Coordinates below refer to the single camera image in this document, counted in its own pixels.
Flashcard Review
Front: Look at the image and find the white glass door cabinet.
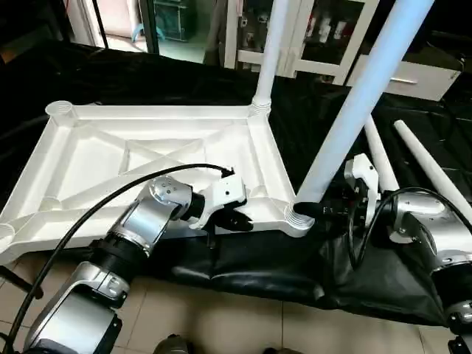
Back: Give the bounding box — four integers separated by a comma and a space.
225, 0, 381, 86

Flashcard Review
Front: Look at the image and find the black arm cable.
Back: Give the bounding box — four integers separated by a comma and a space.
347, 186, 472, 270
0, 164, 237, 354

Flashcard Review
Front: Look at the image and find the black metal table frame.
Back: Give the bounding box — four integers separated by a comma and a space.
0, 262, 45, 303

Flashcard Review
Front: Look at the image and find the white drawer unit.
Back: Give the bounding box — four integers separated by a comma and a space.
347, 52, 462, 103

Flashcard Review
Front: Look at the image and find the teal plastic stool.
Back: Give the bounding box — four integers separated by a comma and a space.
151, 0, 196, 41

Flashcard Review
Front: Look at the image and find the white plastic table leg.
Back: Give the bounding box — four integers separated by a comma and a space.
394, 119, 472, 222
251, 0, 290, 113
283, 0, 436, 237
364, 117, 400, 194

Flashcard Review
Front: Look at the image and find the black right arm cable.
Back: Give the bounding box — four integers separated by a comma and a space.
347, 186, 472, 270

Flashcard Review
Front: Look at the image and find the white plastic table top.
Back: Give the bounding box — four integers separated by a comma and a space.
0, 100, 316, 266

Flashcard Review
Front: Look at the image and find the black table mat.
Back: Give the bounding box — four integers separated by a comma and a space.
0, 41, 472, 329

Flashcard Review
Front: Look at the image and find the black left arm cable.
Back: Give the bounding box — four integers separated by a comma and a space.
0, 164, 237, 354

